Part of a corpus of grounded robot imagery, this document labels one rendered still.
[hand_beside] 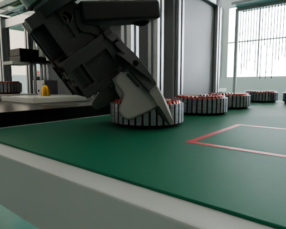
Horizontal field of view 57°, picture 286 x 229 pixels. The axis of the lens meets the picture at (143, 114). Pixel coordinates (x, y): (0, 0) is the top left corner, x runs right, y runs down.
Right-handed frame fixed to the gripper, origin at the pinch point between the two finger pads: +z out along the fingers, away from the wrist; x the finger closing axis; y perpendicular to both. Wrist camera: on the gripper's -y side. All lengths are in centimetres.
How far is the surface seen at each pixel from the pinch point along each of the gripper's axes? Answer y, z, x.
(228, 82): -409, 301, -460
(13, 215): 60, 56, -138
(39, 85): 5, -6, -60
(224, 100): -15.8, 10.0, -2.4
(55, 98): 7.0, -5.8, -25.8
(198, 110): -10.3, 8.2, -3.6
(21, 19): -4, -26, -64
